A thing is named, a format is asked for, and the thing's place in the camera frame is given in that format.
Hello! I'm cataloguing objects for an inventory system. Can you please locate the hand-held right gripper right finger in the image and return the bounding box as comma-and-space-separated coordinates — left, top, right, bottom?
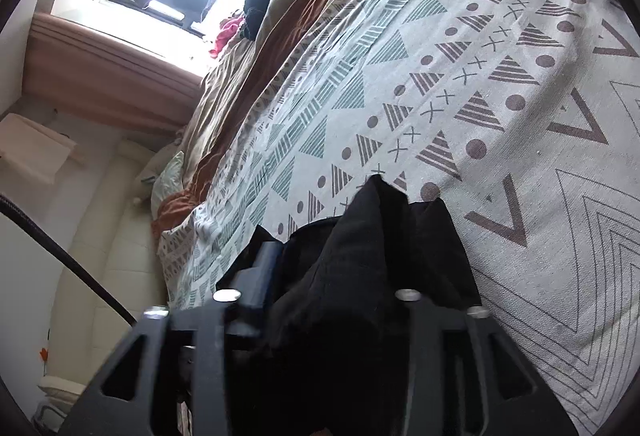
395, 288, 581, 436

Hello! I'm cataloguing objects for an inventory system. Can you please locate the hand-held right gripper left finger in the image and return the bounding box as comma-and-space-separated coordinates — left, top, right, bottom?
60, 241, 283, 436

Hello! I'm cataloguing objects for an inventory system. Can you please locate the black button-up jacket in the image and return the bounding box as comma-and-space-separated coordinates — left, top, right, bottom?
190, 176, 483, 436

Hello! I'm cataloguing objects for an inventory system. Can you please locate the pale green pillow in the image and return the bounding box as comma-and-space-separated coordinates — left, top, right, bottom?
150, 148, 193, 217

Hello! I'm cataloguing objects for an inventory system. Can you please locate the cream padded headboard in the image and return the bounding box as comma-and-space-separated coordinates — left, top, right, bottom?
37, 138, 171, 417

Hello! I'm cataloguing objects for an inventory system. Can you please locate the beige and brown duvet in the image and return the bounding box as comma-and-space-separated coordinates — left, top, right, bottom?
150, 0, 401, 237

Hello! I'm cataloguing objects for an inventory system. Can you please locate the bed with patterned sheet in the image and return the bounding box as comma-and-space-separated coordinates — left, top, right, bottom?
160, 0, 640, 436

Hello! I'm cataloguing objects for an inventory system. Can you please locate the red cloth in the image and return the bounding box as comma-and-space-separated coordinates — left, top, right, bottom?
209, 16, 246, 59

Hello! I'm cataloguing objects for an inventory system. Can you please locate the cream hanging cloth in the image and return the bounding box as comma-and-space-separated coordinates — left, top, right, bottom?
0, 113, 78, 187

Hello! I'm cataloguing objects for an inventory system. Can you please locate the pink curtain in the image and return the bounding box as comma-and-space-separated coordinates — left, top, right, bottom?
22, 13, 206, 127

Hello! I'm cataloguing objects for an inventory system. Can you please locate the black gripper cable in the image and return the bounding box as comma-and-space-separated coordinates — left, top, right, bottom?
0, 193, 138, 324

